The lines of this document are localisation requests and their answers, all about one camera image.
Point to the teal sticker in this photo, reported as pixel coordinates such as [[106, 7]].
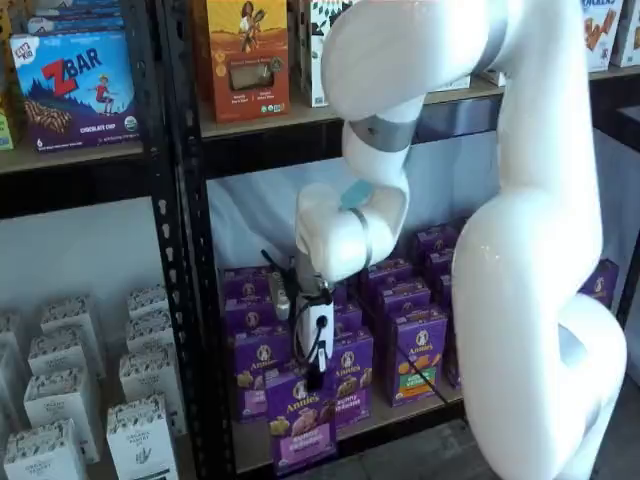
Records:
[[356, 195]]

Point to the blue Zbar box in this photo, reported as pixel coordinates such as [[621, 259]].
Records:
[[80, 7], [75, 90], [75, 25]]

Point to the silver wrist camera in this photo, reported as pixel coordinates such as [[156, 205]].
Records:
[[280, 297]]

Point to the purple Annie's box pink patch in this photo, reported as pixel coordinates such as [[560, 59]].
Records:
[[305, 435], [250, 380]]

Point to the white pantry carton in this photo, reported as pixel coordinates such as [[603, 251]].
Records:
[[147, 327], [60, 410], [65, 355], [145, 370], [142, 440], [7, 327], [70, 315], [147, 297], [42, 455]]

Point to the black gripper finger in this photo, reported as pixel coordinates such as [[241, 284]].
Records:
[[315, 375]]

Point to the black metal shelf rack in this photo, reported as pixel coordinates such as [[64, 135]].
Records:
[[75, 190], [350, 150]]

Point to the white snack box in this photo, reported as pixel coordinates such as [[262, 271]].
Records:
[[630, 35]]

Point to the purple Annie's box violet patch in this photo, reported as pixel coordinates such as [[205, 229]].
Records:
[[355, 380]]

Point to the purple Annie's snack box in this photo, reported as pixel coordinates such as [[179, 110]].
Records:
[[350, 315], [600, 282], [435, 237], [440, 262], [387, 272], [250, 317], [245, 282], [446, 295], [405, 297]]

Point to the purple Annie's box green patch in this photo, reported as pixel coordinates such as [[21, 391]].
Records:
[[420, 350]]

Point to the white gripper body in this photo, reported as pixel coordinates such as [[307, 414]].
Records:
[[315, 330]]

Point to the yellow Bobo's box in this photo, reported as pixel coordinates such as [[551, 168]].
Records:
[[5, 130]]

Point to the yellow Revival snack box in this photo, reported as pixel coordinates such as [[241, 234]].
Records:
[[247, 60]]

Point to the white backdrop sheet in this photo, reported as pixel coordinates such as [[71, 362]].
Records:
[[250, 215]]

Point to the Simple Mills dark cracker box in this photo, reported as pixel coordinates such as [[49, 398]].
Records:
[[320, 50]]

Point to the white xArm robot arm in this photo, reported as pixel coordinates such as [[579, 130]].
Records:
[[525, 250]]

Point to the blue pretzel crackers box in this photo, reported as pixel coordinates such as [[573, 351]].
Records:
[[600, 35]]

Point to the black camera bracket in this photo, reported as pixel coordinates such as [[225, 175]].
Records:
[[290, 280]]

